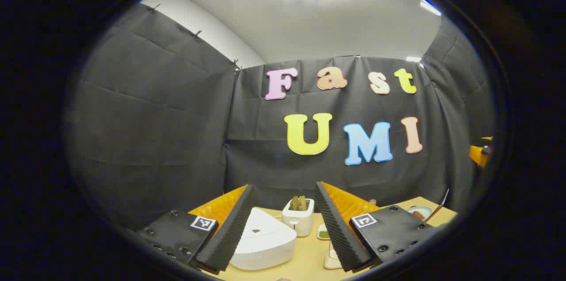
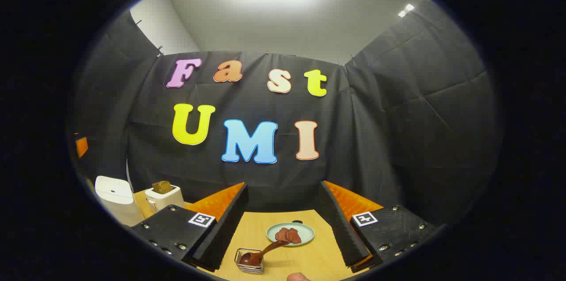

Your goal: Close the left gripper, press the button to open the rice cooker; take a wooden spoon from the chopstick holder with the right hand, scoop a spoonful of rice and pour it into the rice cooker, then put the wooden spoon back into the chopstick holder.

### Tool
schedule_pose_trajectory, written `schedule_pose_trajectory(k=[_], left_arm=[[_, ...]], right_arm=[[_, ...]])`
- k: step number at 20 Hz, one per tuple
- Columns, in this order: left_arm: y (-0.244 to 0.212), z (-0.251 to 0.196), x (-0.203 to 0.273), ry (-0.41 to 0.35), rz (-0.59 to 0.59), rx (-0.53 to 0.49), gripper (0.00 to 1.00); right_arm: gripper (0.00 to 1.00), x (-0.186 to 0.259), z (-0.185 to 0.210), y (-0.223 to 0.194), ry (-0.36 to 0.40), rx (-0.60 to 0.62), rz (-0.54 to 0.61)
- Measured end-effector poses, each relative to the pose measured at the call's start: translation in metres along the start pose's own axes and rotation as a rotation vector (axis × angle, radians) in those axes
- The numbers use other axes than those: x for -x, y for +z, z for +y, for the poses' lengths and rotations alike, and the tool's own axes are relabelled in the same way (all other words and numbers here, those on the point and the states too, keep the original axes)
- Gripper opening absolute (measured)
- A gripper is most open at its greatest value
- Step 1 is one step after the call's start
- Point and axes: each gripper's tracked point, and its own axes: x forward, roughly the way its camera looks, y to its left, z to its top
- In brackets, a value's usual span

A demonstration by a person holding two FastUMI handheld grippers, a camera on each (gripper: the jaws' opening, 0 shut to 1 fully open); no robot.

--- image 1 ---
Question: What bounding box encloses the clear glass container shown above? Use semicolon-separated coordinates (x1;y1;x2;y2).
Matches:
324;246;344;270

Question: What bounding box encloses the small ceiling light panel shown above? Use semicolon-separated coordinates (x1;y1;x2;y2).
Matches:
418;0;442;16

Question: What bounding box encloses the white toaster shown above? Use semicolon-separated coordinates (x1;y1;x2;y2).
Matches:
282;198;315;238

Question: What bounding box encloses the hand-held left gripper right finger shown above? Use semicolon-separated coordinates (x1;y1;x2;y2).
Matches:
315;181;443;273

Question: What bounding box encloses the white rice cooker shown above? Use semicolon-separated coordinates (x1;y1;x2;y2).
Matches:
230;207;297;271

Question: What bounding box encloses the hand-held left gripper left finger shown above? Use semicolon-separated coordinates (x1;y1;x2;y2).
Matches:
135;185;257;275

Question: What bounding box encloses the pale green plate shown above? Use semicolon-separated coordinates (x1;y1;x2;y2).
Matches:
407;206;433;221

